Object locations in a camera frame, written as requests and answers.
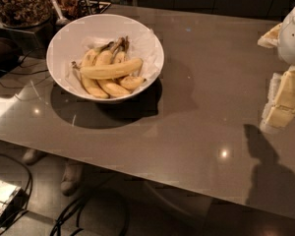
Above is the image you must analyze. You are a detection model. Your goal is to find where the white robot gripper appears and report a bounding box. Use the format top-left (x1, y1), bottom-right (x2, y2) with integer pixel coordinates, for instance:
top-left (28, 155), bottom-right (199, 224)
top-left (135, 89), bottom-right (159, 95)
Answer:
top-left (258, 7), bottom-right (295, 133)

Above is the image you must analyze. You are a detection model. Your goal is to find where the white shoe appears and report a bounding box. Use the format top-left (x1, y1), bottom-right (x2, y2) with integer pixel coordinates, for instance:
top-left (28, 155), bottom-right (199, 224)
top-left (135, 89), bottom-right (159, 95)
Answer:
top-left (22, 148), bottom-right (46, 165)
top-left (60, 159), bottom-right (84, 196)

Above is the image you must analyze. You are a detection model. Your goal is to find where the white ceramic bowl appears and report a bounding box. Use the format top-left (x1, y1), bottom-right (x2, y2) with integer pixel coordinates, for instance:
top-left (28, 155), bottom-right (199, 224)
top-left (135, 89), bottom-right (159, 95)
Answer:
top-left (45, 13), bottom-right (165, 104)

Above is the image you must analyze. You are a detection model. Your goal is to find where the glass bowl of nuts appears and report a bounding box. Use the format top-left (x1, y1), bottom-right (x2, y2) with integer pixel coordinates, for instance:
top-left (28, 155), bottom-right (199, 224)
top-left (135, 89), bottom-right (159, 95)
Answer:
top-left (0, 0), bottom-right (51, 29)

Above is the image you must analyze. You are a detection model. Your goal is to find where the right white shoe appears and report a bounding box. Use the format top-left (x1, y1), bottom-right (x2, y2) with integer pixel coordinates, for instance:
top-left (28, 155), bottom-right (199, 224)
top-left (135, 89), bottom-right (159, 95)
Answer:
top-left (60, 159), bottom-right (84, 196)

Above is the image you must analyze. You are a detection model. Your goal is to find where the black looped floor cable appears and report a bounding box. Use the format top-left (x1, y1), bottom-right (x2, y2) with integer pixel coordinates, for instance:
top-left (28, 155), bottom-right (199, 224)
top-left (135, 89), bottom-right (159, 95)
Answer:
top-left (49, 189), bottom-right (131, 236)

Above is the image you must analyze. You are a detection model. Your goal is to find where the dark wire basket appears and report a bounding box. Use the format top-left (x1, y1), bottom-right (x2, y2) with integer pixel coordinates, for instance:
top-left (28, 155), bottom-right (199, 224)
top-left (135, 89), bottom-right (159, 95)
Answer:
top-left (57, 0), bottom-right (112, 20)

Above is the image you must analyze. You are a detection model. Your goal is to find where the white spoon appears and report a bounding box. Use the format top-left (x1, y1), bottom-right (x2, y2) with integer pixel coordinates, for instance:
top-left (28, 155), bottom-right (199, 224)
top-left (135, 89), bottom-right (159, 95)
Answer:
top-left (50, 0), bottom-right (70, 26)

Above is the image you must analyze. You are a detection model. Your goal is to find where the small right yellow banana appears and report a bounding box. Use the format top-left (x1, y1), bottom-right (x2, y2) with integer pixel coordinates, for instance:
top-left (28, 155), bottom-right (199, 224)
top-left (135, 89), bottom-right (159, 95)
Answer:
top-left (118, 76), bottom-right (146, 90)

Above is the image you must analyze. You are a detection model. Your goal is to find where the silver box on floor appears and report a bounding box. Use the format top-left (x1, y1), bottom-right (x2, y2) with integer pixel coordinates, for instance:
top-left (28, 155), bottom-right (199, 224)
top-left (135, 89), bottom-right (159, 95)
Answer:
top-left (0, 180), bottom-right (22, 226)

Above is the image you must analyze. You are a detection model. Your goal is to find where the left white shoe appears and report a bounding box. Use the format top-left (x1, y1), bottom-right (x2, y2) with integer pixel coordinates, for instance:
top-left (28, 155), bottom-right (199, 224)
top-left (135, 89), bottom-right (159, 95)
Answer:
top-left (22, 148), bottom-right (46, 165)

